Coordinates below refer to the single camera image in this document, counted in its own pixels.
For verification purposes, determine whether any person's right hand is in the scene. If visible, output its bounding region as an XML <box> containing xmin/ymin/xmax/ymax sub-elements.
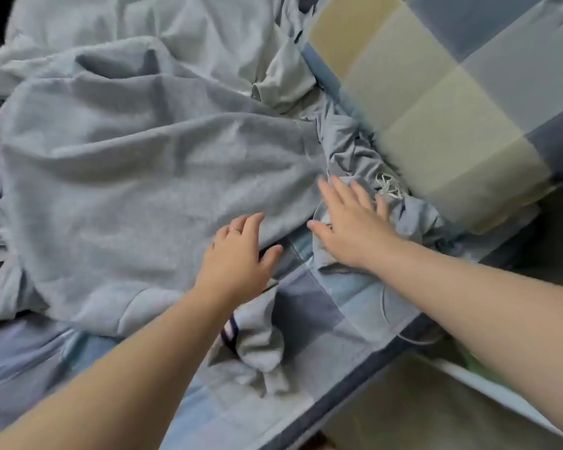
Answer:
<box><xmin>307</xmin><ymin>175</ymin><xmax>407</xmax><ymax>272</ymax></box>

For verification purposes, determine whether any person's left hand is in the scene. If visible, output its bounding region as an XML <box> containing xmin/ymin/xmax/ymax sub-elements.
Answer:
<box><xmin>193</xmin><ymin>212</ymin><xmax>285</xmax><ymax>312</ymax></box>

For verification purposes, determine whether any grey striped zip hoodie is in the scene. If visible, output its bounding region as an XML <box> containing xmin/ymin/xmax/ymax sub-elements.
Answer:
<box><xmin>0</xmin><ymin>51</ymin><xmax>330</xmax><ymax>398</ymax></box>

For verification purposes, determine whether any white hoodie with blue letters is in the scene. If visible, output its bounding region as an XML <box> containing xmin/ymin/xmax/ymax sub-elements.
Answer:
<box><xmin>0</xmin><ymin>0</ymin><xmax>325</xmax><ymax>113</ymax></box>

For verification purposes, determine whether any person's left forearm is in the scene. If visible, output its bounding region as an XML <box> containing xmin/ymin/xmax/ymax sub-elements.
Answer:
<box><xmin>0</xmin><ymin>284</ymin><xmax>240</xmax><ymax>450</ymax></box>

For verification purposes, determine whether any person's right forearm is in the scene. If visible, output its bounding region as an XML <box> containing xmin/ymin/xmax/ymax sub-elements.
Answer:
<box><xmin>370</xmin><ymin>239</ymin><xmax>563</xmax><ymax>444</ymax></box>

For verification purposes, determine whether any bed with plaid sheet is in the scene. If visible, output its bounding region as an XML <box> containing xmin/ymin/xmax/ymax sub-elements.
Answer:
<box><xmin>0</xmin><ymin>0</ymin><xmax>563</xmax><ymax>450</ymax></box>

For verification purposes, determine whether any blue-grey garment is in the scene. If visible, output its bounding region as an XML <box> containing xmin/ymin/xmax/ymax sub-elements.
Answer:
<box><xmin>314</xmin><ymin>93</ymin><xmax>470</xmax><ymax>268</ymax></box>

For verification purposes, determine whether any plaid pillow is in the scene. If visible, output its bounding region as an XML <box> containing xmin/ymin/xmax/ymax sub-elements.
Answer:
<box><xmin>295</xmin><ymin>0</ymin><xmax>563</xmax><ymax>235</ymax></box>

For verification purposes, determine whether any white cable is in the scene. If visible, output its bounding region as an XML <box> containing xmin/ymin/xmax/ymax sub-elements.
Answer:
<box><xmin>380</xmin><ymin>276</ymin><xmax>447</xmax><ymax>348</ymax></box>

